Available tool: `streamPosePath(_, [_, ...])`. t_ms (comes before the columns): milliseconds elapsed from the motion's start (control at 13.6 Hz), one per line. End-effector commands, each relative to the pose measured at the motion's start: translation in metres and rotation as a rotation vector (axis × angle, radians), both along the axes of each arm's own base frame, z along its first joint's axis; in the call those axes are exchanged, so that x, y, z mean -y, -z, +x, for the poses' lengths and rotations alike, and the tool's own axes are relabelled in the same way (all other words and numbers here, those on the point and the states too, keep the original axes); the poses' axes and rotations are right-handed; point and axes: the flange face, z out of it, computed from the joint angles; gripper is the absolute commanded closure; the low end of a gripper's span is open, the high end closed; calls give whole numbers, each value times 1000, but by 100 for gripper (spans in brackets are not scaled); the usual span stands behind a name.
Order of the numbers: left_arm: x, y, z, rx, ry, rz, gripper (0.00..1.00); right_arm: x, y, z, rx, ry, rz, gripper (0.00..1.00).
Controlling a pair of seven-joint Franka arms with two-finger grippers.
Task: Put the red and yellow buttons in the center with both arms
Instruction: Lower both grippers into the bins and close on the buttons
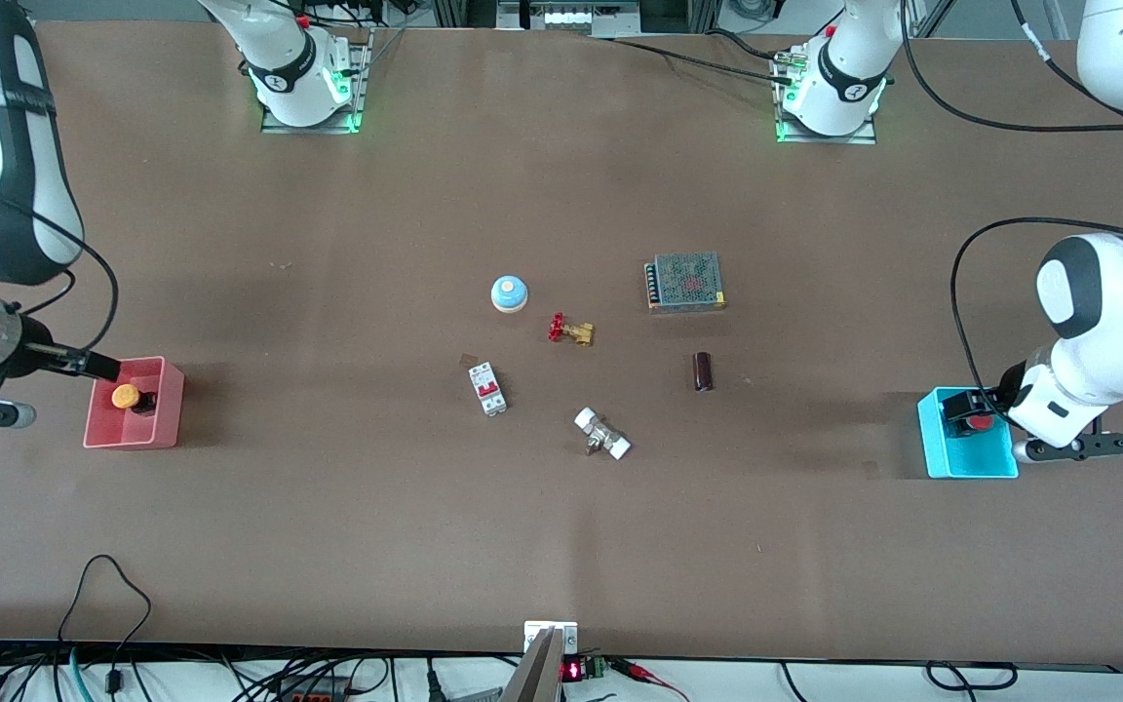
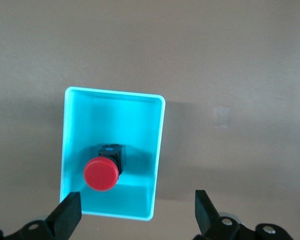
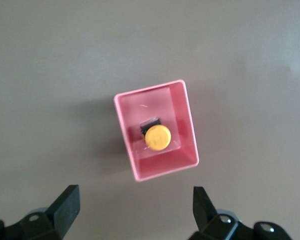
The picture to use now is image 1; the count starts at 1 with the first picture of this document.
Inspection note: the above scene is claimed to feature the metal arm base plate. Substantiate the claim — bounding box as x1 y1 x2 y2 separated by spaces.
261 27 372 135
774 49 879 145

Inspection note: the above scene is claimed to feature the silver fitting with white ends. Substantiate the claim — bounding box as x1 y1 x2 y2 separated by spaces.
573 407 633 461

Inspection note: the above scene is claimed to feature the white circuit breaker red switch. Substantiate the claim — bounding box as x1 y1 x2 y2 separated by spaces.
468 362 509 417

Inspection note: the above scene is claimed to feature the pink plastic bin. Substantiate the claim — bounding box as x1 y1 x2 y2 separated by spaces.
84 357 185 450

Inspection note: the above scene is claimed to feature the black looped floor cable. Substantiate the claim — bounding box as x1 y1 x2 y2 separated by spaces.
58 554 153 702

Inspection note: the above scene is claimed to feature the black left arm loop cable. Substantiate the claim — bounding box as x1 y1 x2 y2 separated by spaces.
949 216 1123 401

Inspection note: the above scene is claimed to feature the brass valve with red handle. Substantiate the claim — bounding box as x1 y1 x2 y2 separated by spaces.
548 313 596 348

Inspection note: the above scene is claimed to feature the white mounting bracket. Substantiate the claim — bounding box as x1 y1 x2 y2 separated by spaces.
523 621 579 652

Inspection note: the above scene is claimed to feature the blue plastic bin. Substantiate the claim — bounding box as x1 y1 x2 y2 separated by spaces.
917 386 1019 480

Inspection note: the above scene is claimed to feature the grey metal bar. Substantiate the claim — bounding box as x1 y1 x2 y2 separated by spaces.
501 627 564 702

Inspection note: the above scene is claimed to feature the black flat loop cable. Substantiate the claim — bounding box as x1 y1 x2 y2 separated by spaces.
925 660 1019 691

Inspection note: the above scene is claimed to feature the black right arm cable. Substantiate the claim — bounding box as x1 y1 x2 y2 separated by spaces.
0 146 121 357

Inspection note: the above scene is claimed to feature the aluminium frame rack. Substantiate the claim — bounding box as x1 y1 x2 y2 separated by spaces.
433 0 723 38

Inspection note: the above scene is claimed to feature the metal mesh power supply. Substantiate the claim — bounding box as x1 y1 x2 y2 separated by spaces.
644 252 728 313

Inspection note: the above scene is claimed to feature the black table cable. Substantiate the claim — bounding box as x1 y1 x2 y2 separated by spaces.
608 35 798 87

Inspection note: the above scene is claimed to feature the red clip lead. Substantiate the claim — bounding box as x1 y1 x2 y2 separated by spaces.
615 659 691 702

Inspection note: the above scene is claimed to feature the yellow push button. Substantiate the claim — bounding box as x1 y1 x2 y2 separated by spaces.
111 384 159 418

